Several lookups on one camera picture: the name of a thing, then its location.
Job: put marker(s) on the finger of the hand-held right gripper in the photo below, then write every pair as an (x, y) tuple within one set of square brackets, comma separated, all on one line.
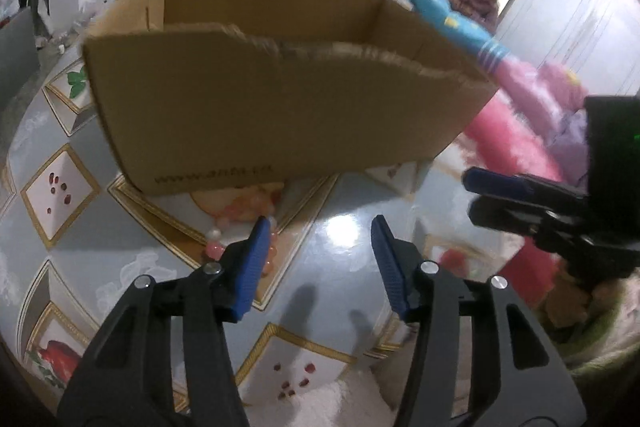
[(550, 232), (500, 183)]

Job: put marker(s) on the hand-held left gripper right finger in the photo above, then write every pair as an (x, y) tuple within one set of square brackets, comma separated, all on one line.
[(390, 272)]

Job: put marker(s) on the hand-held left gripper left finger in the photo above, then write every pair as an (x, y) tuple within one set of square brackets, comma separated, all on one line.
[(252, 272)]

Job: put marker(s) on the brown cardboard box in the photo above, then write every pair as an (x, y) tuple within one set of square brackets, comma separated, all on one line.
[(275, 107)]

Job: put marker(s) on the person's right forearm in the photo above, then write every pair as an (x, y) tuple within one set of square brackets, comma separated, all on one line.
[(595, 332)]

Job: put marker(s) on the pink floral blanket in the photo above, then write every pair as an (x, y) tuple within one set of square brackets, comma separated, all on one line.
[(505, 137)]

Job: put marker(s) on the blue printed pillow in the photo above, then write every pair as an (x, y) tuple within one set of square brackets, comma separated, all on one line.
[(450, 22)]

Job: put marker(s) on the grey storage box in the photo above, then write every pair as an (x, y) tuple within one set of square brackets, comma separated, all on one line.
[(17, 47)]

